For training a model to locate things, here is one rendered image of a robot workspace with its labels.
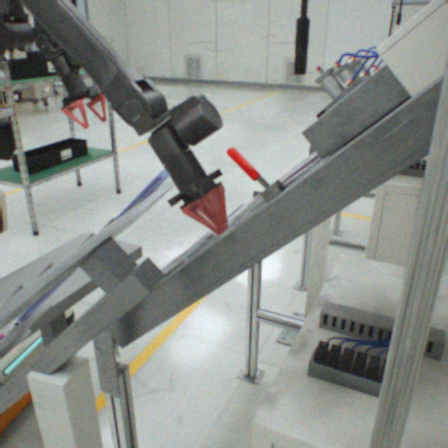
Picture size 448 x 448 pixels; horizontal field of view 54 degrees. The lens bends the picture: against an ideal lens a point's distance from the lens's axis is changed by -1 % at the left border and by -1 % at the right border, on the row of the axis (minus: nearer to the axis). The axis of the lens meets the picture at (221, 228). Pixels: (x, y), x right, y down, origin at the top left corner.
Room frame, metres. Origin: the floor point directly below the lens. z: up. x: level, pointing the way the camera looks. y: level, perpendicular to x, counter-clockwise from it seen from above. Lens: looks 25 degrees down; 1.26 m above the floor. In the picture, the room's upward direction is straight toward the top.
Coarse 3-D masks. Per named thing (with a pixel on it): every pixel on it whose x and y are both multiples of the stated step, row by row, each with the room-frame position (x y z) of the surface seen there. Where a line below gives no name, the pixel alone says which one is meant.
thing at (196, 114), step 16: (192, 96) 0.72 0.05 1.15; (128, 112) 0.73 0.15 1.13; (144, 112) 0.72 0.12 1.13; (176, 112) 0.73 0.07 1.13; (192, 112) 0.72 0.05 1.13; (208, 112) 0.72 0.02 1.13; (144, 128) 0.72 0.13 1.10; (176, 128) 0.72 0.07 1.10; (192, 128) 0.71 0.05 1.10; (208, 128) 0.71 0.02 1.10; (192, 144) 0.72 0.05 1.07
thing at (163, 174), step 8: (160, 176) 0.54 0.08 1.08; (168, 176) 0.54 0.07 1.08; (152, 184) 0.54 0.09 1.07; (160, 184) 0.54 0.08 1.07; (144, 192) 0.54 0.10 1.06; (152, 192) 0.54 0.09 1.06; (136, 200) 0.55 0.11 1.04; (128, 208) 0.55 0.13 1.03; (72, 272) 0.59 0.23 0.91; (64, 280) 0.59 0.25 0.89; (56, 288) 0.60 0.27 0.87; (48, 296) 0.61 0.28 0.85; (32, 304) 0.62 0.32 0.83; (40, 304) 0.61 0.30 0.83; (32, 312) 0.62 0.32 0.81; (24, 320) 0.63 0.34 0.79; (0, 336) 0.65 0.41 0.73
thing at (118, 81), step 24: (24, 0) 0.80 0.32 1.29; (48, 0) 0.79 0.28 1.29; (48, 24) 0.79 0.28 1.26; (72, 24) 0.78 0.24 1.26; (72, 48) 0.78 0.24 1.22; (96, 48) 0.76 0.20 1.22; (96, 72) 0.76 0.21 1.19; (120, 72) 0.75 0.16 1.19; (120, 96) 0.74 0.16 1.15; (144, 96) 0.73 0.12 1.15
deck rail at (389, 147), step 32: (416, 96) 0.49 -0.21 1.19; (384, 128) 0.50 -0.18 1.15; (416, 128) 0.49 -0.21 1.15; (352, 160) 0.51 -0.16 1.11; (384, 160) 0.50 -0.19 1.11; (416, 160) 0.48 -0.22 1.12; (288, 192) 0.55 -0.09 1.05; (320, 192) 0.53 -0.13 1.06; (352, 192) 0.51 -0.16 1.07; (256, 224) 0.57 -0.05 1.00; (288, 224) 0.55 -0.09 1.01; (224, 256) 0.59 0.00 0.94; (256, 256) 0.57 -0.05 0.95; (160, 288) 0.64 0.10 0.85; (192, 288) 0.61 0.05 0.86; (128, 320) 0.68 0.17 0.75; (160, 320) 0.64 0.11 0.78
